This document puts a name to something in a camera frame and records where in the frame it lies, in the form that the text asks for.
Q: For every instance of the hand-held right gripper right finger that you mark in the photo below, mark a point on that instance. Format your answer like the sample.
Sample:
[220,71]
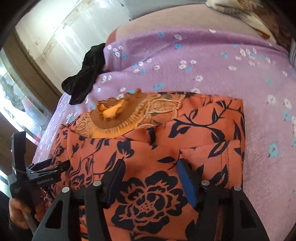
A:
[187,183]

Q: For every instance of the grey pillow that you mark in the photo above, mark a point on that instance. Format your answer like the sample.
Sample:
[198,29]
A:
[161,8]

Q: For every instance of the pink bed sheet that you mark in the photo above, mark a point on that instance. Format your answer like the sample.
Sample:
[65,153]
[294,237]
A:
[180,23]

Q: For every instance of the person's left hand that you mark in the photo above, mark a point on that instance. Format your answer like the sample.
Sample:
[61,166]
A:
[18,212]

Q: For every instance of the black cloth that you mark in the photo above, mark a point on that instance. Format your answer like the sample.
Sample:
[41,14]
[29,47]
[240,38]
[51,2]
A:
[86,69]

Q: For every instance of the purple floral blanket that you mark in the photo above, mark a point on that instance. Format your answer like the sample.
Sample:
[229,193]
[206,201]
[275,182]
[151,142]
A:
[208,69]

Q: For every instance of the beige patterned cloth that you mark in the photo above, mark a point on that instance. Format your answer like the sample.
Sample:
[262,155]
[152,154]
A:
[240,14]

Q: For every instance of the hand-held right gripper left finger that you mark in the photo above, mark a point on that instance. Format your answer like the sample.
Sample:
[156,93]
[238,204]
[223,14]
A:
[112,185]

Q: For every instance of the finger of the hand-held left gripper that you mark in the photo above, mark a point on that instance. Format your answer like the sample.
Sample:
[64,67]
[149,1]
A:
[41,164]
[60,165]

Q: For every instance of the patterned glass window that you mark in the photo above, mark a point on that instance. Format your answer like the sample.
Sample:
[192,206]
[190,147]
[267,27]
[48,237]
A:
[16,97]

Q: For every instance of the orange black floral garment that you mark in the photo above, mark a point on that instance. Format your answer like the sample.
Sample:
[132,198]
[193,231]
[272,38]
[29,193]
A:
[150,148]

